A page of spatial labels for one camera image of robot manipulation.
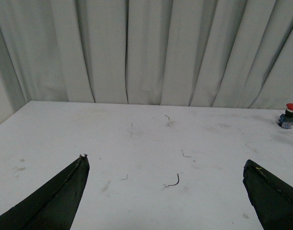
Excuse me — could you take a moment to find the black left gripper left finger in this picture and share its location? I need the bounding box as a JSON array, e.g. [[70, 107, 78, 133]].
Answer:
[[0, 155, 90, 230]]

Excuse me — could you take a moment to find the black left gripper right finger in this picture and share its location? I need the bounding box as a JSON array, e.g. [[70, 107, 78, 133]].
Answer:
[[243, 160, 293, 230]]

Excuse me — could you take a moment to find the red push button switch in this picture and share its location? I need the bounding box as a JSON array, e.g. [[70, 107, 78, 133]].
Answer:
[[278, 103, 293, 129]]

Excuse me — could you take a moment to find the white curtain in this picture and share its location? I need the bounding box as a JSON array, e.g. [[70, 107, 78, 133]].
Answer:
[[0, 0, 293, 124]]

